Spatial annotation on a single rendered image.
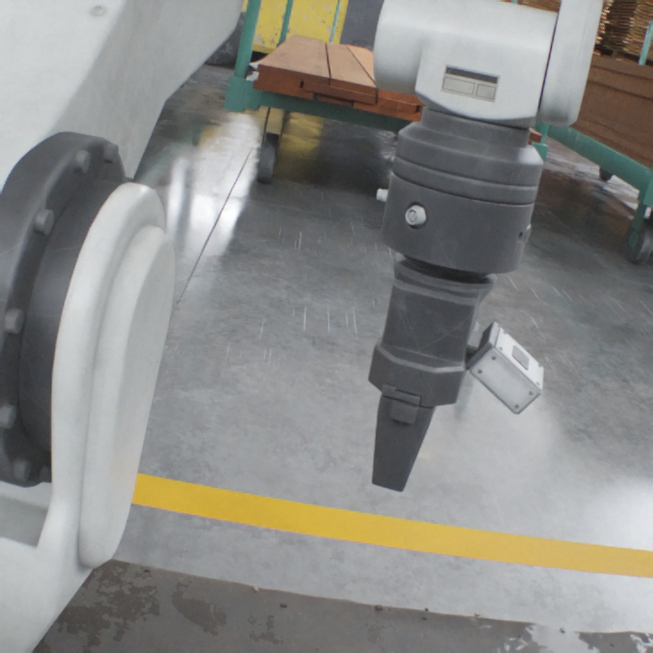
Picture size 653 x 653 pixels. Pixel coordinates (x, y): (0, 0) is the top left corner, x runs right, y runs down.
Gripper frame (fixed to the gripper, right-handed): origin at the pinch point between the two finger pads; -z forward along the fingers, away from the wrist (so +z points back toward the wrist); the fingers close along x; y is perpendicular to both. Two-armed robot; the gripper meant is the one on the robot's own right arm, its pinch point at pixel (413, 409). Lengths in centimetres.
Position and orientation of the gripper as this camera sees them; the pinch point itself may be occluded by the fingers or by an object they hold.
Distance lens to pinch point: 52.6
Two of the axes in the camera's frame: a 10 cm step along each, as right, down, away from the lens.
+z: 1.6, -9.2, -3.5
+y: -9.5, -2.5, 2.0
